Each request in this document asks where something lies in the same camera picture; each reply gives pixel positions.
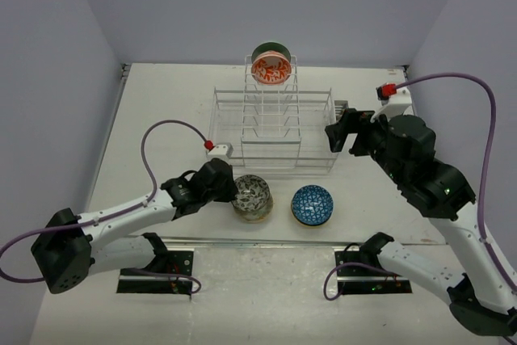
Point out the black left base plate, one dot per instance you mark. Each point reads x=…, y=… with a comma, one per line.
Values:
x=172, y=275

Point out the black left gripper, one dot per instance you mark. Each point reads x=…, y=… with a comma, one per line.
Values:
x=230, y=191

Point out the blue triangle pattern bowl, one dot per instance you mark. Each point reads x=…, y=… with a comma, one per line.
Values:
x=312, y=204

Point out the orange leaf pattern bowl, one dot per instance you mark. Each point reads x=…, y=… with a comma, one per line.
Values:
x=271, y=68

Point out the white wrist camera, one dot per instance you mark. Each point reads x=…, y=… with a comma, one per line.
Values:
x=393, y=101
x=222, y=151

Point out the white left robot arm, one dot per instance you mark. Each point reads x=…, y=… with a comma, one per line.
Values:
x=72, y=247

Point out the aluminium table edge rail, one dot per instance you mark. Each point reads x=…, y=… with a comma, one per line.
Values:
x=106, y=129

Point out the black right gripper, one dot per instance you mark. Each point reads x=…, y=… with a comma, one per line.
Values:
x=353, y=120

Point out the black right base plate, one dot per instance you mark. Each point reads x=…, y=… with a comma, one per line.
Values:
x=355, y=280

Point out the white wire dish rack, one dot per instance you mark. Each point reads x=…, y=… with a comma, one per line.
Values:
x=275, y=129

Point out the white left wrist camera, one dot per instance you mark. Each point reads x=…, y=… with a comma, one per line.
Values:
x=222, y=151

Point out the dark green bowl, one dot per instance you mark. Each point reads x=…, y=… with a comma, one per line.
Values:
x=271, y=46

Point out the yellow floral cream bowl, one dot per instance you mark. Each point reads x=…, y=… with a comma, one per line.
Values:
x=256, y=216

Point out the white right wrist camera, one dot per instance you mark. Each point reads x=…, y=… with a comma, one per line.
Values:
x=393, y=101

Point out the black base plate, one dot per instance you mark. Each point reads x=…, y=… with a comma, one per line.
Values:
x=172, y=275
x=355, y=280

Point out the black leaf pattern bowl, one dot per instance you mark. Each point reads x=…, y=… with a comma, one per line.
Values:
x=252, y=192

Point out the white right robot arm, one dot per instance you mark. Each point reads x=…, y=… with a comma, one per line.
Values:
x=479, y=296

